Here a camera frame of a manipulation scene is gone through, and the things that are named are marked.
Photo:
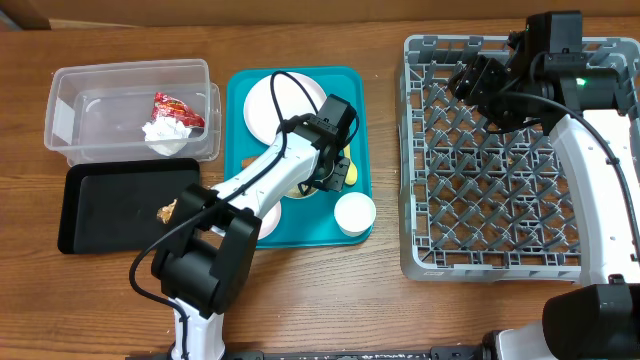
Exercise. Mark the teal serving tray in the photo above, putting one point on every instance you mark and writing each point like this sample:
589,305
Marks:
307,222

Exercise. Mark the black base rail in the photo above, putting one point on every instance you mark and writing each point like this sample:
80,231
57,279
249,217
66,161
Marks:
456,352

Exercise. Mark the white cup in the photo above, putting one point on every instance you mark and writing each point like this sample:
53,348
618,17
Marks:
355,213

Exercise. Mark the brown food scrap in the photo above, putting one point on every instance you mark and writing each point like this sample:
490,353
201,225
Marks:
164,214

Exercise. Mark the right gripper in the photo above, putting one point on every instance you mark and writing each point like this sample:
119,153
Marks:
474,82

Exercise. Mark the grey dishwasher rack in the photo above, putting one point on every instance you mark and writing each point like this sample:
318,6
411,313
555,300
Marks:
474,206

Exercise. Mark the large white plate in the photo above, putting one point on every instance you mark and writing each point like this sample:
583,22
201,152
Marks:
259,110

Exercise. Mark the white napkin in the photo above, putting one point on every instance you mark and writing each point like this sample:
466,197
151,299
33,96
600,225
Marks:
165,128

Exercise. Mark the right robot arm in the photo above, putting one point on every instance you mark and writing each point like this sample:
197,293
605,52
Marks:
585,112

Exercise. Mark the brown carrot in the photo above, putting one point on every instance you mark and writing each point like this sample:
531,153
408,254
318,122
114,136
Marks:
246,163

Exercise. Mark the white bowl with rice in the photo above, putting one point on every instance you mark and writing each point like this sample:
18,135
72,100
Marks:
301,191

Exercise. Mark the clear plastic bin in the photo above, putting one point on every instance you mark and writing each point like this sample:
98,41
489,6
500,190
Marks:
96,113

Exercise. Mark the black plastic tray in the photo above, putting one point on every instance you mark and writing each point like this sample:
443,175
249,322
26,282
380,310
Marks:
112,207

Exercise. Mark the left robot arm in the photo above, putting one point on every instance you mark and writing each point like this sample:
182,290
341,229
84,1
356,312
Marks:
204,260

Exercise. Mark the red snack wrapper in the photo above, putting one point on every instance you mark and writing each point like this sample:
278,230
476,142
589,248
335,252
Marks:
170,107

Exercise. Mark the yellow plastic spoon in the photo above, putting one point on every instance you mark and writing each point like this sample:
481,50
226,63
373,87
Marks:
352,172

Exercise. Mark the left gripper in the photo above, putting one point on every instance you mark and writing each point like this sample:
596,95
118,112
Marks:
336,181

